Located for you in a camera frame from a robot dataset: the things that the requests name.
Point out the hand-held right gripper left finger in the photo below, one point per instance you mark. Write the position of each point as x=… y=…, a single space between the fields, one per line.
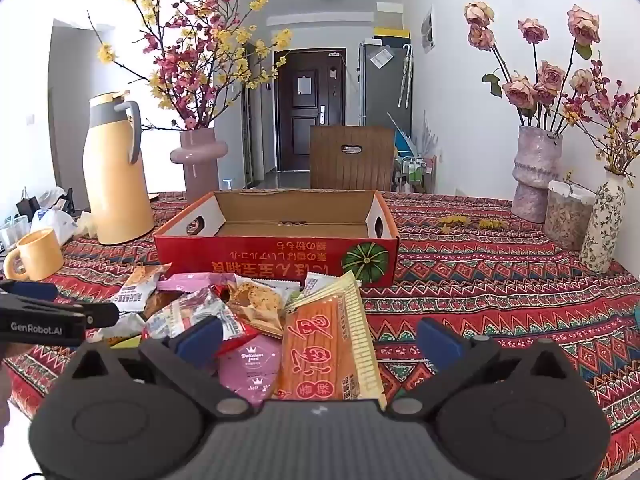
x=200 y=341

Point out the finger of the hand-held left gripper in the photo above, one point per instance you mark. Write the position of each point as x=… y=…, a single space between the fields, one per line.
x=30 y=291
x=100 y=314

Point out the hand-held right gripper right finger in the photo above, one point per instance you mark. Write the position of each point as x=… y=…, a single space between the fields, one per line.
x=440 y=342

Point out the red blue snack packet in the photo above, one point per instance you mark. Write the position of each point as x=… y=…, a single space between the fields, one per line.
x=185 y=312

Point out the green snack packet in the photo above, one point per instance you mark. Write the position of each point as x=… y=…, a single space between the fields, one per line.
x=124 y=341

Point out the white orange snack packet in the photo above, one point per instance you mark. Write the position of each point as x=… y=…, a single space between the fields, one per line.
x=135 y=290

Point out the pink snack packet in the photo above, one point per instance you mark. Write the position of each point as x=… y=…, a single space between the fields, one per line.
x=250 y=370
x=192 y=282

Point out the white cracker snack packet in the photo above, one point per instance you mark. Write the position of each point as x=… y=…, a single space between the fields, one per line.
x=260 y=305

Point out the red cardboard box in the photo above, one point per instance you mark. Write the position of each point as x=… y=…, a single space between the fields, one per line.
x=280 y=260

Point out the orange striped snack packet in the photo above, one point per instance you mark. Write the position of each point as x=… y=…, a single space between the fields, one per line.
x=320 y=350

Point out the yellow mug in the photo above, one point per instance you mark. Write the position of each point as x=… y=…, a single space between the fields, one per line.
x=42 y=255

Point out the white plastic bag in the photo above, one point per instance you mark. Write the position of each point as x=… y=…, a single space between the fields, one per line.
x=55 y=222

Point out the black bag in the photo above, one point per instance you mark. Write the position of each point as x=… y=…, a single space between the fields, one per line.
x=27 y=209

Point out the cream cloth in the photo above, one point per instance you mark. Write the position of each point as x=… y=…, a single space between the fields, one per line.
x=86 y=225

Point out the fallen yellow blossoms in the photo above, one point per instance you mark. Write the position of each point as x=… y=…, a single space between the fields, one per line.
x=455 y=221

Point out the yellow thermos jug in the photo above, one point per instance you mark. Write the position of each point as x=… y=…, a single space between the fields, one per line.
x=115 y=185

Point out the smooth pink vase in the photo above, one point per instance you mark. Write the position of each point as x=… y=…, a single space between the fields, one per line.
x=200 y=170

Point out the storage rack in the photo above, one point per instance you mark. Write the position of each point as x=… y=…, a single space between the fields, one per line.
x=417 y=172

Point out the clear plastic jar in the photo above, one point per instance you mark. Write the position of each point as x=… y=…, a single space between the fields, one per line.
x=567 y=220

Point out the textured pink vase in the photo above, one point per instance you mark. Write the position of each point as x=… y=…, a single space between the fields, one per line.
x=535 y=180

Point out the floral ceramic vase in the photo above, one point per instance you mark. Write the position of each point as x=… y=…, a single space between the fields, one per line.
x=602 y=230

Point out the wooden chair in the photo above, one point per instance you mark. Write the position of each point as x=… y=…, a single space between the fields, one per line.
x=330 y=165

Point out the dark brown door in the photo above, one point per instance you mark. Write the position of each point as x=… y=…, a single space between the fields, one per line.
x=305 y=130

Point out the grey refrigerator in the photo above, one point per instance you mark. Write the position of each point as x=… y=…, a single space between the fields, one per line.
x=385 y=100

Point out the white folded umbrella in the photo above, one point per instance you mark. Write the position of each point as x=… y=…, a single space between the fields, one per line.
x=407 y=75

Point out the dried pink roses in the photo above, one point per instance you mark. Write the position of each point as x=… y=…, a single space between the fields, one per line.
x=550 y=75

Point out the red yellow berry branches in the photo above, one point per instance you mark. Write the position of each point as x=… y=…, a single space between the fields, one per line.
x=620 y=105

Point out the pink yellow blossom branches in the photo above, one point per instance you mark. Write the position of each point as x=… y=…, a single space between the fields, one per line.
x=186 y=20

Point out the yellow black box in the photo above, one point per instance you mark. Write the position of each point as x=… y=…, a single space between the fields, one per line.
x=392 y=33

